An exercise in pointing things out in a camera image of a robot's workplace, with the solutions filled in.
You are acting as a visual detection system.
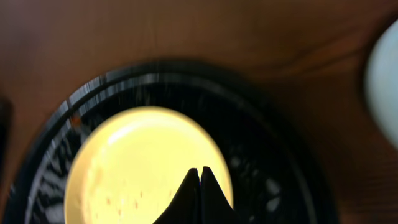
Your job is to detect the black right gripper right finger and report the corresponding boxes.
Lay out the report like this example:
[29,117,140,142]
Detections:
[200,167,240,224]

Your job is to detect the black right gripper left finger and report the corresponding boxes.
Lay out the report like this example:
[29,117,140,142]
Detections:
[154,168,200,224]

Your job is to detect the round black tray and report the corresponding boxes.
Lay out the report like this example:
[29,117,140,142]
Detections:
[2,60,338,223]

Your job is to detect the mint green plate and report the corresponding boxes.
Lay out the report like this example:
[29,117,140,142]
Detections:
[364,21,397,147]

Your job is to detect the pale yellow plate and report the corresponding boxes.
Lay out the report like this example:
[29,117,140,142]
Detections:
[64,106,234,224]

